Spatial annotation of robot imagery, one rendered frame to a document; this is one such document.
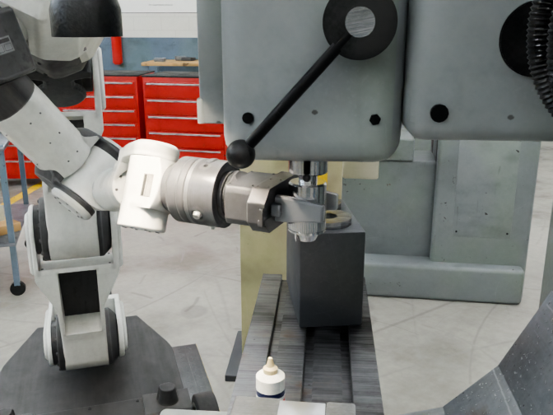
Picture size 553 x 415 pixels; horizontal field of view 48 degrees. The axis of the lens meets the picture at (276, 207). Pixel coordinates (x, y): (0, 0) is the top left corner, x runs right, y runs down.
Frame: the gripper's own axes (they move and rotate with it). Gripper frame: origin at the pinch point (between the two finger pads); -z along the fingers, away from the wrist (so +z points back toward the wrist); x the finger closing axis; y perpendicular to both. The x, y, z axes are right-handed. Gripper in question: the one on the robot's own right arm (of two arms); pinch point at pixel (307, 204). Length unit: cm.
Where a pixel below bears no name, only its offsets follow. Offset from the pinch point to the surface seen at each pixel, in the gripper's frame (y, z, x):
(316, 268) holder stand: 21.7, 9.1, 30.7
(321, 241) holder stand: 16.5, 8.5, 31.1
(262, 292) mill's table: 34, 24, 41
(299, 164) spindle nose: -5.6, 0.2, -2.4
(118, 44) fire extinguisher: 22, 580, 741
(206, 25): -21.1, 10.6, -5.5
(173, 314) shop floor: 126, 138, 180
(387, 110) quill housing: -13.1, -10.8, -6.7
